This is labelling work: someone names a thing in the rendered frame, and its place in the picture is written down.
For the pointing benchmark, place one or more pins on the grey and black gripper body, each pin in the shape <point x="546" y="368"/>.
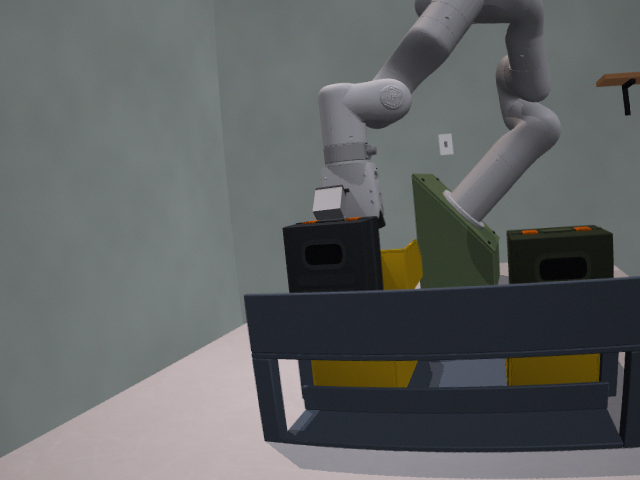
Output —
<point x="360" y="177"/>

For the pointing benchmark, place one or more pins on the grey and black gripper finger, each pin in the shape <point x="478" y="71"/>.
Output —
<point x="381" y="220"/>

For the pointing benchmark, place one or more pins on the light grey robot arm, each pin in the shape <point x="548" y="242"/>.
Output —
<point x="346" y="109"/>

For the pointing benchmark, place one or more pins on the dark grey metal shelf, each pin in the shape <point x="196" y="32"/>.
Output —
<point x="439" y="411"/>

